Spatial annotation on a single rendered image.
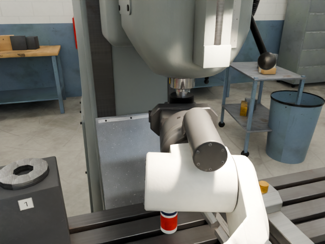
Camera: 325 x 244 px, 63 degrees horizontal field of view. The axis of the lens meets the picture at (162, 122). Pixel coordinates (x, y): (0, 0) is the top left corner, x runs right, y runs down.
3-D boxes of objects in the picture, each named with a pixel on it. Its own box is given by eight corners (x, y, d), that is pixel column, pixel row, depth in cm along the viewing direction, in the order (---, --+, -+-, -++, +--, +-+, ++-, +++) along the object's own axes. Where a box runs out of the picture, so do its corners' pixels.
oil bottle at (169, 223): (179, 232, 62) (180, 194, 58) (163, 236, 61) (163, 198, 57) (173, 220, 66) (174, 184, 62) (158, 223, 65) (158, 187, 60)
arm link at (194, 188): (217, 175, 40) (240, 233, 29) (146, 173, 39) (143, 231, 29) (228, 103, 35) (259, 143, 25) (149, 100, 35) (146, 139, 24)
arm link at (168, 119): (218, 93, 47) (238, 118, 36) (214, 141, 51) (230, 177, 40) (148, 93, 47) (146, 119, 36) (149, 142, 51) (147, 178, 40)
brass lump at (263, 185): (269, 191, 59) (271, 185, 58) (261, 194, 58) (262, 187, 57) (263, 186, 61) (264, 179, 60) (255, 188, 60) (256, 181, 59)
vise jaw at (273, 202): (281, 210, 59) (284, 196, 57) (233, 223, 55) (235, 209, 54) (263, 194, 64) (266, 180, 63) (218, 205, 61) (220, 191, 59)
